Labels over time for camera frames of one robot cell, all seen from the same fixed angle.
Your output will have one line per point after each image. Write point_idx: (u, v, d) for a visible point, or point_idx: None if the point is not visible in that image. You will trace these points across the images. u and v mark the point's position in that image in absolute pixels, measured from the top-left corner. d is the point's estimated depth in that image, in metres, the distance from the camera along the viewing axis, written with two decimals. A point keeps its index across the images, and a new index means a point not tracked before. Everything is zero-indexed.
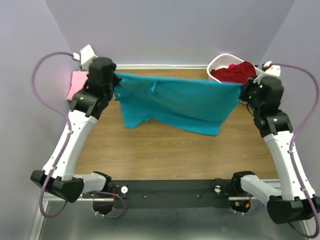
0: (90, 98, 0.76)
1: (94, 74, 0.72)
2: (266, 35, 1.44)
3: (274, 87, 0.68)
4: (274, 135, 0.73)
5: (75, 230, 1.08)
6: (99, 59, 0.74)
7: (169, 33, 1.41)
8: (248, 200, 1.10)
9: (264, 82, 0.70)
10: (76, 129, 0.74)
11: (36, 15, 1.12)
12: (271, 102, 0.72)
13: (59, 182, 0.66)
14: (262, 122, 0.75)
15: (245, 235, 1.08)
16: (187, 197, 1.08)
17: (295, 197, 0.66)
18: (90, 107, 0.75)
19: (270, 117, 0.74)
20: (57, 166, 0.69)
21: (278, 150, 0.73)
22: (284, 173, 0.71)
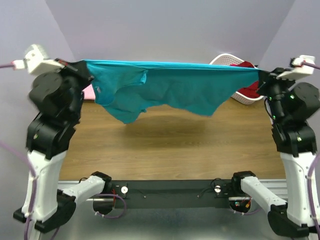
0: (46, 133, 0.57)
1: (40, 106, 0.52)
2: (266, 35, 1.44)
3: (308, 102, 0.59)
4: (293, 157, 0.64)
5: (73, 229, 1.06)
6: (42, 81, 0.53)
7: (169, 32, 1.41)
8: (248, 200, 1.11)
9: (297, 94, 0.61)
10: (40, 173, 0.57)
11: (36, 13, 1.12)
12: (298, 116, 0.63)
13: (40, 224, 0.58)
14: (283, 138, 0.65)
15: (246, 235, 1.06)
16: (187, 197, 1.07)
17: (303, 224, 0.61)
18: (48, 146, 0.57)
19: (294, 134, 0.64)
20: (33, 210, 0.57)
21: (295, 173, 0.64)
22: (296, 196, 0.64)
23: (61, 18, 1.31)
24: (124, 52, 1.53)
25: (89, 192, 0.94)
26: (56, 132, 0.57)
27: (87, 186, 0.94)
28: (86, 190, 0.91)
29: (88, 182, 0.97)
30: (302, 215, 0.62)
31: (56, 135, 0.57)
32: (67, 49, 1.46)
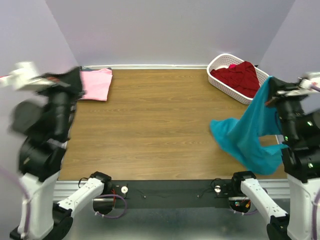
0: (36, 161, 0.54)
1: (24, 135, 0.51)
2: (266, 35, 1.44)
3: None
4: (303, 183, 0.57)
5: (75, 229, 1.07)
6: (20, 111, 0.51)
7: (168, 33, 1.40)
8: (249, 200, 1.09)
9: (314, 121, 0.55)
10: (32, 195, 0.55)
11: (36, 14, 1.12)
12: (313, 142, 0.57)
13: None
14: (293, 162, 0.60)
15: (246, 236, 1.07)
16: (187, 197, 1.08)
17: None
18: (41, 169, 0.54)
19: (305, 158, 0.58)
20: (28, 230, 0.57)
21: (302, 198, 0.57)
22: (298, 221, 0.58)
23: (60, 18, 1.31)
24: (124, 52, 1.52)
25: (87, 198, 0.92)
26: (46, 154, 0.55)
27: (87, 191, 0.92)
28: (85, 197, 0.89)
29: (88, 186, 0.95)
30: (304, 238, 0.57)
31: (47, 158, 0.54)
32: (68, 49, 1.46)
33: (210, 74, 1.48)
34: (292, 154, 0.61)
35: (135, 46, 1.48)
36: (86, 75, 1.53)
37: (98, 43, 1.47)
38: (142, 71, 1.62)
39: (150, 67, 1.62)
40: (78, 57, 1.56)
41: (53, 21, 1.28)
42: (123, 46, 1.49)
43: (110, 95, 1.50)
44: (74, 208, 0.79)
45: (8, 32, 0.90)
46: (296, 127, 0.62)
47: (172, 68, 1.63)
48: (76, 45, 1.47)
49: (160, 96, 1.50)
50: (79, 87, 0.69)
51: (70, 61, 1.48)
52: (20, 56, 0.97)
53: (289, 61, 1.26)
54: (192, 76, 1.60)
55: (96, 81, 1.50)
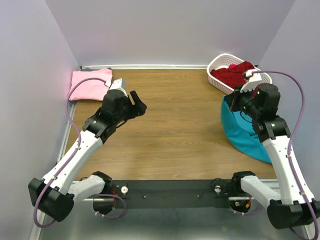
0: (100, 125, 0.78)
1: (107, 102, 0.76)
2: (267, 35, 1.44)
3: (270, 93, 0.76)
4: (272, 140, 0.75)
5: (75, 229, 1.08)
6: (114, 91, 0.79)
7: (168, 32, 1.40)
8: (249, 200, 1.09)
9: (261, 89, 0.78)
10: (83, 146, 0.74)
11: (37, 14, 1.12)
12: (268, 107, 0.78)
13: (55, 192, 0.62)
14: (261, 128, 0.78)
15: (246, 235, 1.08)
16: (187, 197, 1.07)
17: (293, 201, 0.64)
18: (100, 130, 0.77)
19: (268, 123, 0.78)
20: (58, 176, 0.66)
21: (278, 155, 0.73)
22: (283, 177, 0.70)
23: (59, 18, 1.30)
24: (124, 52, 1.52)
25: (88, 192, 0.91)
26: (106, 125, 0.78)
27: (89, 183, 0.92)
28: (87, 188, 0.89)
29: (90, 180, 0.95)
30: (290, 192, 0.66)
31: (105, 127, 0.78)
32: (68, 49, 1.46)
33: (209, 74, 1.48)
34: (258, 122, 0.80)
35: (134, 46, 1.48)
36: (86, 75, 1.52)
37: (98, 43, 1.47)
38: (142, 71, 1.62)
39: (150, 67, 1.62)
40: (78, 56, 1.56)
41: (53, 21, 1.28)
42: (123, 46, 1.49)
43: None
44: (76, 194, 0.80)
45: (8, 32, 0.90)
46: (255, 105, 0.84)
47: (172, 68, 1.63)
48: (76, 45, 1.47)
49: (160, 96, 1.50)
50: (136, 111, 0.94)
51: (70, 61, 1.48)
52: (20, 57, 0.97)
53: (289, 61, 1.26)
54: (192, 76, 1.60)
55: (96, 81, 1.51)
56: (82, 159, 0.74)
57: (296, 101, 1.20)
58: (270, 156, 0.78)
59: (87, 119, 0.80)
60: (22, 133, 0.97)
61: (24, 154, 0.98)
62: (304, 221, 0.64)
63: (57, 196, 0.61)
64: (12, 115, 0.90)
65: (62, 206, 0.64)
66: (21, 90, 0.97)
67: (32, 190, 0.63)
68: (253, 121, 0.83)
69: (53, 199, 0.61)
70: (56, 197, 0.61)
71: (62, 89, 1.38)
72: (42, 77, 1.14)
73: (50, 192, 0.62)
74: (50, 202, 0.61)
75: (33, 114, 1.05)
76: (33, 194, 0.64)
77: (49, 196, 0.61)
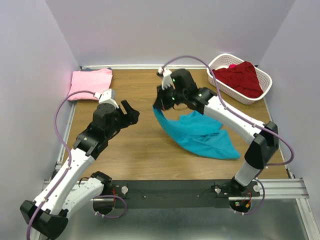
0: (91, 141, 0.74)
1: (97, 118, 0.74)
2: (267, 35, 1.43)
3: (182, 74, 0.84)
4: (207, 106, 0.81)
5: (75, 229, 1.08)
6: (104, 106, 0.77)
7: (168, 32, 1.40)
8: (248, 200, 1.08)
9: (174, 76, 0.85)
10: (74, 165, 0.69)
11: (36, 15, 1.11)
12: (188, 84, 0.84)
13: (46, 215, 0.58)
14: (194, 104, 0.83)
15: (245, 235, 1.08)
16: (187, 198, 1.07)
17: (253, 135, 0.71)
18: (91, 147, 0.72)
19: (196, 96, 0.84)
20: (49, 198, 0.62)
21: (217, 112, 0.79)
22: (234, 124, 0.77)
23: (59, 19, 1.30)
24: (123, 52, 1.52)
25: (87, 198, 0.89)
26: (97, 141, 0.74)
27: (85, 192, 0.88)
28: (83, 198, 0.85)
29: (86, 187, 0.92)
30: (247, 131, 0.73)
31: (97, 143, 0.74)
32: (68, 49, 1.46)
33: (209, 74, 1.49)
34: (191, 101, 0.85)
35: (134, 46, 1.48)
36: (86, 75, 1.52)
37: (97, 43, 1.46)
38: (142, 71, 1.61)
39: (150, 67, 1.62)
40: (78, 56, 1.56)
41: (53, 21, 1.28)
42: (123, 46, 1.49)
43: None
44: (70, 209, 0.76)
45: (7, 32, 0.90)
46: (178, 91, 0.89)
47: (171, 68, 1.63)
48: (75, 45, 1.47)
49: None
50: (129, 119, 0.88)
51: (70, 61, 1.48)
52: (19, 57, 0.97)
53: (289, 61, 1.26)
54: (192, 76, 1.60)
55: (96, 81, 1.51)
56: (76, 177, 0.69)
57: (296, 101, 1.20)
58: (214, 118, 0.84)
59: (78, 134, 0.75)
60: (21, 133, 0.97)
61: (23, 155, 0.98)
62: (272, 145, 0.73)
63: (49, 218, 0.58)
64: (11, 115, 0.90)
65: (55, 225, 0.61)
66: (20, 90, 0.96)
67: (23, 212, 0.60)
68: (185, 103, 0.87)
69: (44, 222, 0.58)
70: (47, 219, 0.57)
71: (62, 89, 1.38)
72: (42, 77, 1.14)
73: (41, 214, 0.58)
74: (42, 224, 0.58)
75: (33, 114, 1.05)
76: (25, 216, 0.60)
77: (40, 219, 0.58)
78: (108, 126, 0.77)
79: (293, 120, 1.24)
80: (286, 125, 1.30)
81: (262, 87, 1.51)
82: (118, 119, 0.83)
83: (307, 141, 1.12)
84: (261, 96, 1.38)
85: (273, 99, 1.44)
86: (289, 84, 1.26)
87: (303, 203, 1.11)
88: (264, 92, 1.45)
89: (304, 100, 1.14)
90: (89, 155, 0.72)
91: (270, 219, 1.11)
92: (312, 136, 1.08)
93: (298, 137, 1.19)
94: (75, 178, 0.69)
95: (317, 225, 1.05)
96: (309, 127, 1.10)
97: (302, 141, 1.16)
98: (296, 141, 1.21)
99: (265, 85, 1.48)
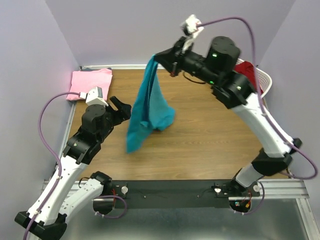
0: (82, 147, 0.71)
1: (85, 122, 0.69)
2: (267, 34, 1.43)
3: (230, 52, 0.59)
4: (244, 105, 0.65)
5: (75, 229, 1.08)
6: (93, 108, 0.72)
7: (168, 32, 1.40)
8: (248, 200, 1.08)
9: (217, 50, 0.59)
10: (65, 175, 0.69)
11: (36, 15, 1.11)
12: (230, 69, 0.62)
13: (40, 227, 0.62)
14: (228, 96, 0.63)
15: (245, 235, 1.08)
16: (187, 198, 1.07)
17: (284, 154, 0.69)
18: (81, 154, 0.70)
19: (234, 87, 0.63)
20: (42, 210, 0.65)
21: (253, 117, 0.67)
22: (265, 136, 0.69)
23: (59, 19, 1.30)
24: (123, 51, 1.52)
25: (87, 199, 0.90)
26: (88, 146, 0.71)
27: (84, 194, 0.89)
28: (82, 201, 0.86)
29: (86, 188, 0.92)
30: (278, 147, 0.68)
31: (88, 149, 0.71)
32: (68, 49, 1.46)
33: None
34: (222, 90, 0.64)
35: (134, 46, 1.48)
36: (86, 75, 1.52)
37: (97, 43, 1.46)
38: (142, 71, 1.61)
39: None
40: (78, 56, 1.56)
41: (53, 21, 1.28)
42: (123, 46, 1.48)
43: (110, 95, 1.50)
44: (68, 213, 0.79)
45: (7, 32, 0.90)
46: (208, 66, 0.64)
47: None
48: (75, 45, 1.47)
49: None
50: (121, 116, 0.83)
51: (70, 61, 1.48)
52: (20, 57, 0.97)
53: (289, 61, 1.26)
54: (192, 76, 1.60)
55: (96, 81, 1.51)
56: (68, 184, 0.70)
57: (297, 101, 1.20)
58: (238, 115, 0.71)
59: (68, 139, 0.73)
60: (22, 133, 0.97)
61: (23, 155, 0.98)
62: None
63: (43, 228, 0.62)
64: (12, 115, 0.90)
65: (51, 234, 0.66)
66: (20, 89, 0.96)
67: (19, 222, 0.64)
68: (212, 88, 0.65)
69: (39, 233, 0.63)
70: (42, 230, 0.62)
71: (62, 89, 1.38)
72: (42, 77, 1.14)
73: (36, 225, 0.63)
74: (38, 234, 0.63)
75: (32, 115, 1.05)
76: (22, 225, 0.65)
77: (35, 230, 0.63)
78: (99, 129, 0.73)
79: (293, 120, 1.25)
80: (287, 125, 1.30)
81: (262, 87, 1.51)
82: (110, 118, 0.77)
83: (307, 141, 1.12)
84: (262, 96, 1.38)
85: (273, 99, 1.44)
86: (289, 83, 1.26)
87: (303, 203, 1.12)
88: (264, 92, 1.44)
89: (304, 100, 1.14)
90: (79, 163, 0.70)
91: (270, 219, 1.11)
92: (312, 136, 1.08)
93: (298, 137, 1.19)
94: (67, 186, 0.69)
95: (317, 226, 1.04)
96: (310, 126, 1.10)
97: (302, 141, 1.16)
98: None
99: (265, 85, 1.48)
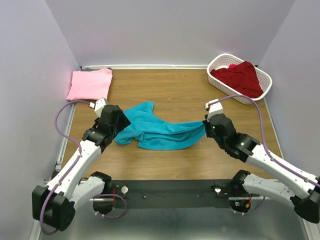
0: (98, 135, 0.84)
1: (104, 114, 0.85)
2: (267, 35, 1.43)
3: (222, 122, 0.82)
4: (252, 155, 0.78)
5: (75, 228, 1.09)
6: (110, 106, 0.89)
7: (168, 33, 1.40)
8: (248, 200, 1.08)
9: (214, 123, 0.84)
10: (85, 154, 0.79)
11: (36, 15, 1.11)
12: (229, 132, 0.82)
13: (60, 197, 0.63)
14: (236, 153, 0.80)
15: (245, 235, 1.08)
16: (187, 198, 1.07)
17: (308, 191, 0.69)
18: (99, 139, 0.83)
19: (238, 144, 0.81)
20: (62, 182, 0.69)
21: (264, 163, 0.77)
22: (284, 177, 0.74)
23: (59, 19, 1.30)
24: (123, 52, 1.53)
25: (90, 194, 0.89)
26: (104, 134, 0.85)
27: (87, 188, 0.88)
28: (86, 193, 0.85)
29: (89, 183, 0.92)
30: (299, 186, 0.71)
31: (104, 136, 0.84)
32: (68, 49, 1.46)
33: (210, 74, 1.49)
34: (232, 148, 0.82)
35: (134, 46, 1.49)
36: (86, 74, 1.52)
37: (97, 43, 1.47)
38: (142, 71, 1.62)
39: (150, 67, 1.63)
40: (78, 56, 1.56)
41: (53, 21, 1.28)
42: (123, 46, 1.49)
43: (110, 95, 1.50)
44: (76, 202, 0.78)
45: (7, 33, 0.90)
46: (216, 134, 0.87)
47: (171, 68, 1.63)
48: (76, 45, 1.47)
49: (159, 96, 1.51)
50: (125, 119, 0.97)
51: (70, 61, 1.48)
52: (20, 57, 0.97)
53: (289, 61, 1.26)
54: (192, 76, 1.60)
55: (96, 81, 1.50)
56: (85, 165, 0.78)
57: (297, 101, 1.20)
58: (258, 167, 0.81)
59: (85, 130, 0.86)
60: (22, 133, 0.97)
61: (24, 155, 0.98)
62: None
63: (62, 200, 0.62)
64: (12, 116, 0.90)
65: (66, 212, 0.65)
66: (20, 90, 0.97)
67: (35, 199, 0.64)
68: (225, 149, 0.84)
69: (57, 205, 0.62)
70: (61, 202, 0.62)
71: (62, 89, 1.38)
72: (42, 78, 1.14)
73: (55, 198, 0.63)
74: (55, 208, 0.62)
75: (32, 114, 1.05)
76: (37, 202, 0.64)
77: (55, 201, 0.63)
78: (114, 123, 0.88)
79: (293, 120, 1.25)
80: (286, 125, 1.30)
81: (262, 87, 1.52)
82: (119, 118, 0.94)
83: (307, 141, 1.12)
84: (262, 96, 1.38)
85: (273, 99, 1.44)
86: (289, 84, 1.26)
87: None
88: (264, 92, 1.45)
89: (304, 100, 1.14)
90: (98, 146, 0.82)
91: (270, 219, 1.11)
92: (312, 137, 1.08)
93: (299, 138, 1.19)
94: (84, 166, 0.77)
95: (317, 226, 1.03)
96: (310, 127, 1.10)
97: (302, 142, 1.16)
98: (296, 141, 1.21)
99: (265, 85, 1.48)
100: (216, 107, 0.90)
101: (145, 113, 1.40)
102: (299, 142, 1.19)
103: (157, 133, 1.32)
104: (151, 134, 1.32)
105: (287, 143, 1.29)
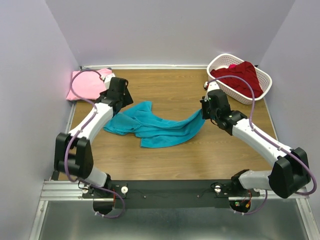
0: (108, 100, 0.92)
1: (112, 84, 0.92)
2: (267, 35, 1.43)
3: (218, 95, 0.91)
4: (235, 125, 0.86)
5: (75, 229, 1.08)
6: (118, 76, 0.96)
7: (168, 33, 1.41)
8: (248, 200, 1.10)
9: (210, 95, 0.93)
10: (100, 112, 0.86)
11: (36, 14, 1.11)
12: (222, 105, 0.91)
13: (82, 141, 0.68)
14: (223, 124, 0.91)
15: (245, 235, 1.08)
16: (187, 198, 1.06)
17: (278, 157, 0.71)
18: (109, 103, 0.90)
19: (227, 117, 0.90)
20: (83, 130, 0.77)
21: (244, 132, 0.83)
22: (260, 146, 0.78)
23: (59, 19, 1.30)
24: (124, 52, 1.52)
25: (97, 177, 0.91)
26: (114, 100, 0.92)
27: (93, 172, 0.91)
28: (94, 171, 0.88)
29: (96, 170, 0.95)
30: (271, 153, 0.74)
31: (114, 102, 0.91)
32: (67, 49, 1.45)
33: (210, 74, 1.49)
34: (222, 121, 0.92)
35: (134, 46, 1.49)
36: (86, 74, 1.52)
37: (97, 43, 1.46)
38: (142, 71, 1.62)
39: (150, 67, 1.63)
40: (78, 56, 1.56)
41: (53, 21, 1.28)
42: (123, 47, 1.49)
43: None
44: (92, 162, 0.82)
45: (7, 33, 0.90)
46: (212, 105, 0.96)
47: (171, 68, 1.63)
48: (76, 45, 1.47)
49: (159, 96, 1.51)
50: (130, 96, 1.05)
51: (70, 61, 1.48)
52: (19, 57, 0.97)
53: (289, 62, 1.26)
54: (192, 75, 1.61)
55: (96, 81, 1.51)
56: (101, 120, 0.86)
57: (297, 101, 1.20)
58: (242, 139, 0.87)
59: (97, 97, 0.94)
60: (22, 134, 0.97)
61: (23, 156, 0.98)
62: (299, 173, 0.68)
63: (85, 143, 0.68)
64: (11, 116, 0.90)
65: (87, 158, 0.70)
66: (20, 90, 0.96)
67: (58, 145, 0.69)
68: (216, 120, 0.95)
69: (80, 147, 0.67)
70: (84, 144, 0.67)
71: (62, 89, 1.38)
72: (42, 78, 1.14)
73: (78, 141, 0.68)
74: (78, 150, 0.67)
75: (32, 114, 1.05)
76: (61, 148, 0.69)
77: (78, 145, 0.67)
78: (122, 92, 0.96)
79: (293, 120, 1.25)
80: (286, 126, 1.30)
81: (262, 87, 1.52)
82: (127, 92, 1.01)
83: (307, 141, 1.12)
84: (262, 96, 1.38)
85: (273, 99, 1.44)
86: (289, 84, 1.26)
87: (303, 203, 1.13)
88: (264, 92, 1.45)
89: (305, 100, 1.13)
90: (111, 107, 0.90)
91: (270, 219, 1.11)
92: (312, 137, 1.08)
93: (298, 137, 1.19)
94: (101, 119, 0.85)
95: (317, 226, 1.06)
96: (310, 127, 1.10)
97: (303, 141, 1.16)
98: (296, 141, 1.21)
99: (265, 85, 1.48)
100: (212, 87, 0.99)
101: (144, 113, 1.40)
102: (300, 142, 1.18)
103: (157, 131, 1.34)
104: (153, 132, 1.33)
105: (288, 143, 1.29)
